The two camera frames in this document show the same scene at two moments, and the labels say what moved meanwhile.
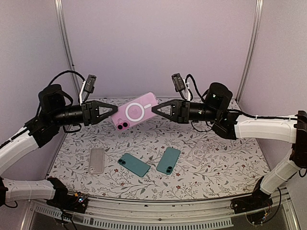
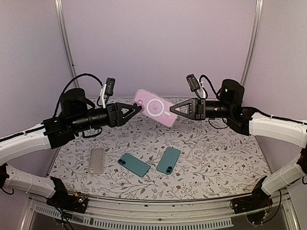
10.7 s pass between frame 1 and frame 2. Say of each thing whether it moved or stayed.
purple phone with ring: moved
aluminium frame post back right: stayed
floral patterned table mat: stayed
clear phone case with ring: stayed
